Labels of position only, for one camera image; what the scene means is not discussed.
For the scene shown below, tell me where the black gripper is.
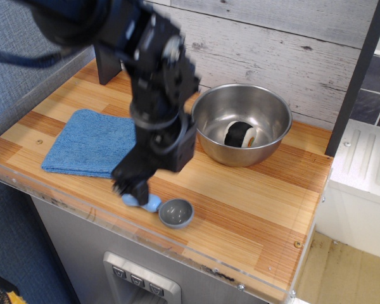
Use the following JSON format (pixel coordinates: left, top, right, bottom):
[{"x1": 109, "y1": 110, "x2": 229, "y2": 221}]
[{"x1": 111, "y1": 113, "x2": 196, "y2": 206}]

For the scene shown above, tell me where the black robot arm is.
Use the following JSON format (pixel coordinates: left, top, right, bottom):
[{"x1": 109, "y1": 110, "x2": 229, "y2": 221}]
[{"x1": 26, "y1": 1, "x2": 200, "y2": 205}]

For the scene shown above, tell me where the dark grey right post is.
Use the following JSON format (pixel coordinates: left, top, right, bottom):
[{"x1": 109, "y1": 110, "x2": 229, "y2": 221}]
[{"x1": 325, "y1": 1, "x2": 380, "y2": 157}]

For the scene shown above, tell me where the blue handled grey spoon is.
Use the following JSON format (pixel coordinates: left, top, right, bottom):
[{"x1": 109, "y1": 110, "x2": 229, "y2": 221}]
[{"x1": 122, "y1": 194, "x2": 194, "y2": 229}]

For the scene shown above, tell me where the yellow object at corner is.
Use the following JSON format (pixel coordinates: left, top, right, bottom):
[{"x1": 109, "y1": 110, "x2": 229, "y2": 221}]
[{"x1": 6, "y1": 291, "x2": 27, "y2": 304}]

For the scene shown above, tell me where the clear acrylic edge guard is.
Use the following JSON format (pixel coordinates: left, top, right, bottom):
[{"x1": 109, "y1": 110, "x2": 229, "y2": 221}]
[{"x1": 0, "y1": 152, "x2": 332, "y2": 303}]

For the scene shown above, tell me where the black braided cable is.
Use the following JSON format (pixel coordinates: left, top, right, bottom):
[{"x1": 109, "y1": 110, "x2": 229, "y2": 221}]
[{"x1": 0, "y1": 47, "x2": 73, "y2": 68}]

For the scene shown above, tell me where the toy sushi roll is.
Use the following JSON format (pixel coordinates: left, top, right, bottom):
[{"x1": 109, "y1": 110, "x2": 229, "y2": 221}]
[{"x1": 224, "y1": 121, "x2": 257, "y2": 148}]

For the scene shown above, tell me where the silver dispenser button panel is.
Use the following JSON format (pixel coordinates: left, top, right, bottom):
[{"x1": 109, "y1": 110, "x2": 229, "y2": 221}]
[{"x1": 103, "y1": 251, "x2": 182, "y2": 303}]

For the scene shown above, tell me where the blue folded cloth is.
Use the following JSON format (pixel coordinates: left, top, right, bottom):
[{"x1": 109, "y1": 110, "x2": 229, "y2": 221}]
[{"x1": 41, "y1": 109, "x2": 136, "y2": 179}]

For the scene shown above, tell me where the stainless steel bowl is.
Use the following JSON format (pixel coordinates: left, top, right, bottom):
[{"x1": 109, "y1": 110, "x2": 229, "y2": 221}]
[{"x1": 191, "y1": 84, "x2": 293, "y2": 167}]

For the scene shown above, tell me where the white toy sink unit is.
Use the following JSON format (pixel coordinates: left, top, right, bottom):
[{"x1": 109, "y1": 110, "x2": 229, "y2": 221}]
[{"x1": 316, "y1": 120, "x2": 380, "y2": 257}]

